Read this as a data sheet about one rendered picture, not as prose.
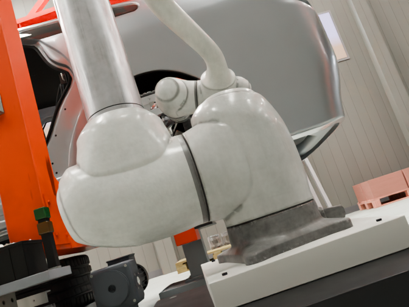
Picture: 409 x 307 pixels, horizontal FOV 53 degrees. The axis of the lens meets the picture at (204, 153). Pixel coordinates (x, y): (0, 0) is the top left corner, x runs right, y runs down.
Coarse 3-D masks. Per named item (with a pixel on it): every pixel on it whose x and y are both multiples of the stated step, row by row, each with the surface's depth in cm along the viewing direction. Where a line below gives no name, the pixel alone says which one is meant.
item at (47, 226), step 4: (40, 224) 136; (44, 224) 136; (48, 224) 136; (52, 224) 139; (40, 228) 136; (44, 228) 135; (48, 228) 135; (52, 228) 138; (40, 232) 135; (44, 232) 135; (48, 232) 135; (52, 232) 138
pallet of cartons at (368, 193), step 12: (408, 168) 674; (372, 180) 676; (384, 180) 675; (396, 180) 673; (408, 180) 670; (360, 192) 724; (372, 192) 672; (384, 192) 671; (396, 192) 669; (408, 192) 668; (360, 204) 736; (372, 204) 676; (384, 204) 667
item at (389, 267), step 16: (384, 256) 55; (400, 256) 51; (352, 272) 51; (368, 272) 48; (384, 272) 45; (400, 272) 43; (304, 288) 51; (320, 288) 48; (336, 288) 45; (352, 288) 43; (368, 288) 42; (384, 288) 42; (400, 288) 43; (160, 304) 81; (176, 304) 74; (192, 304) 67; (208, 304) 62; (256, 304) 51; (272, 304) 48; (288, 304) 45; (304, 304) 43; (320, 304) 42; (336, 304) 42; (352, 304) 42; (368, 304) 42; (384, 304) 42; (400, 304) 42
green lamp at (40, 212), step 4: (40, 208) 137; (44, 208) 137; (48, 208) 140; (36, 212) 137; (40, 212) 137; (44, 212) 137; (48, 212) 139; (36, 216) 136; (40, 216) 136; (44, 216) 136; (48, 216) 138; (36, 220) 136
